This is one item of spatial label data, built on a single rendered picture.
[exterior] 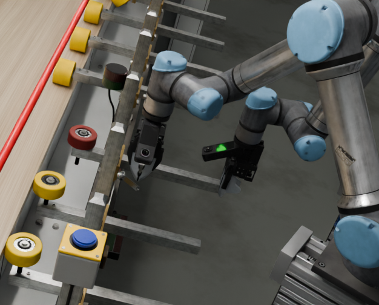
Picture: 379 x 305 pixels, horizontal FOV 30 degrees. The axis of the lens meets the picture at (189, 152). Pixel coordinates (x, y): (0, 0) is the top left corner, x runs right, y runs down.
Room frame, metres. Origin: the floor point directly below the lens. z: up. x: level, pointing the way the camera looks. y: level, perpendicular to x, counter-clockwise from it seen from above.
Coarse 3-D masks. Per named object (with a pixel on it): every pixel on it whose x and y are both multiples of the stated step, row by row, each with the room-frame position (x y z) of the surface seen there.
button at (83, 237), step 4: (76, 232) 0.88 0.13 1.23; (80, 232) 0.88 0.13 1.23; (84, 232) 0.88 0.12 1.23; (88, 232) 0.89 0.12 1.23; (92, 232) 0.89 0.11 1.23; (72, 236) 0.87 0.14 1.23; (76, 236) 0.87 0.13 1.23; (80, 236) 0.87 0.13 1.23; (84, 236) 0.88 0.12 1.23; (88, 236) 0.88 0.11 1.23; (92, 236) 0.88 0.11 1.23; (76, 240) 0.86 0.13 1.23; (80, 240) 0.86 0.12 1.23; (84, 240) 0.87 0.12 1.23; (88, 240) 0.87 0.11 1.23; (92, 240) 0.87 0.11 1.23; (76, 244) 0.86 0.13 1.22; (80, 244) 0.86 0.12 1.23; (84, 244) 0.86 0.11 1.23; (88, 244) 0.86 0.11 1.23; (92, 244) 0.87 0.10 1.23
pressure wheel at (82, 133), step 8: (72, 128) 1.66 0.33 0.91; (80, 128) 1.68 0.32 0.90; (88, 128) 1.69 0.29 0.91; (72, 136) 1.63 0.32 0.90; (80, 136) 1.64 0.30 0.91; (88, 136) 1.66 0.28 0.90; (96, 136) 1.67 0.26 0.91; (72, 144) 1.63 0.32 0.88; (80, 144) 1.62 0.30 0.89; (88, 144) 1.63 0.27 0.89
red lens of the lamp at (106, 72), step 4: (104, 72) 1.62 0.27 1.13; (108, 72) 1.60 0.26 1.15; (108, 76) 1.60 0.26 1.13; (112, 76) 1.60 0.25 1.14; (116, 76) 1.60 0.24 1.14; (120, 76) 1.60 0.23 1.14; (124, 76) 1.61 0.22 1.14; (112, 80) 1.60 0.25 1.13; (116, 80) 1.60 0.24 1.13; (120, 80) 1.61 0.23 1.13; (124, 80) 1.62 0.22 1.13
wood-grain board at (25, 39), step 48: (0, 0) 2.33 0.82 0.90; (48, 0) 2.46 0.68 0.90; (96, 0) 2.61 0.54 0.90; (0, 48) 1.99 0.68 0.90; (48, 48) 2.09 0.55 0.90; (0, 96) 1.72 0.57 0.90; (48, 96) 1.80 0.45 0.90; (0, 144) 1.50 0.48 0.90; (48, 144) 1.56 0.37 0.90; (0, 192) 1.31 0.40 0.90; (0, 240) 1.15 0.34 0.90
